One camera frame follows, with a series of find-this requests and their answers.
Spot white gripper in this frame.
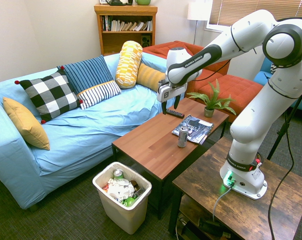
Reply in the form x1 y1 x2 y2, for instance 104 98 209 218
156 79 188 116

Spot white floral print drink can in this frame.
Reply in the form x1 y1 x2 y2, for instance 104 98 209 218
177 126 190 149

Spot silver can top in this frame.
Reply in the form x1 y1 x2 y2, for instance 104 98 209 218
112 168 125 180

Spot cream plastic trash bin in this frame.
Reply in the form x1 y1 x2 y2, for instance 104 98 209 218
92 161 153 235

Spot black remote control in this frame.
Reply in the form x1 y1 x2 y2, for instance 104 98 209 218
165 108 185 119

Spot dark cover magazine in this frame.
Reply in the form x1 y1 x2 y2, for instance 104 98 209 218
171 114 215 146

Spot mustard striped pillow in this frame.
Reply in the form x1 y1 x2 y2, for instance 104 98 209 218
135 62 167 93

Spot potted green fern plant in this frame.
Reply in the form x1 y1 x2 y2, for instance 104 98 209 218
186 79 237 119

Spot yellow white patterned bolster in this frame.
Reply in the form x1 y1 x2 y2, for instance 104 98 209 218
114 40 144 90

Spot small black speaker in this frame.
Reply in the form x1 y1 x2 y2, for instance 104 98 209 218
140 34 152 48

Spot orange tufted ottoman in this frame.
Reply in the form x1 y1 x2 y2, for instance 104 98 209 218
190 74 264 124

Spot wooden bookshelf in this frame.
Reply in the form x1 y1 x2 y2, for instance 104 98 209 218
93 3 159 57

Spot light blue sofa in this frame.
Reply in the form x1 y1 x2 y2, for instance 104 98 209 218
0 52 167 213

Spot blue striped pillow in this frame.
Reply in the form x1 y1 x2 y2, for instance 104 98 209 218
56 55 123 111

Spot dark snack wrapper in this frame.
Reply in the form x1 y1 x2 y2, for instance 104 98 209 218
129 179 146 199

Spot row of books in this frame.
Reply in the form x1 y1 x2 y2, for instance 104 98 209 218
101 15 153 32

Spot blue armchair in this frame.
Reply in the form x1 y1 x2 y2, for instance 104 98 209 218
253 49 302 114

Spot crumpled white paper tissue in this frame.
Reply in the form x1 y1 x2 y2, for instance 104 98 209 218
107 177 136 201

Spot white shade floor lamp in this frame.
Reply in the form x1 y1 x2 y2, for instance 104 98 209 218
186 1 213 46

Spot green plastic wrapper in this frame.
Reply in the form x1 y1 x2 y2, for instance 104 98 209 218
122 196 137 208

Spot black white shelf ornament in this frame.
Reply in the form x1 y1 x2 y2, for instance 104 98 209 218
105 0 134 7

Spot wooden window blinds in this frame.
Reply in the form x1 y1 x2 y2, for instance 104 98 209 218
208 0 302 26

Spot black white checkered pillow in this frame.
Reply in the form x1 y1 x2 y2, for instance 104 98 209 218
14 65 85 125

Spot rustic brown robot table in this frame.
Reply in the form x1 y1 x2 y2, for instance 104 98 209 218
167 136 302 240

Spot plain mustard yellow pillow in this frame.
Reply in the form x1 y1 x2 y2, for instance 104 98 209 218
2 96 51 151

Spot wooden coffee table black frame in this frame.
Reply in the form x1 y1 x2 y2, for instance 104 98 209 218
111 96 230 221

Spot grey base cable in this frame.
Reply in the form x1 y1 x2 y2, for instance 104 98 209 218
212 185 233 222

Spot black camera tripod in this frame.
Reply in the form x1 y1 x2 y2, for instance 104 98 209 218
266 89 302 161

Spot black hanging cable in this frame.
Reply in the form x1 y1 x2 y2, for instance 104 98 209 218
267 107 296 240

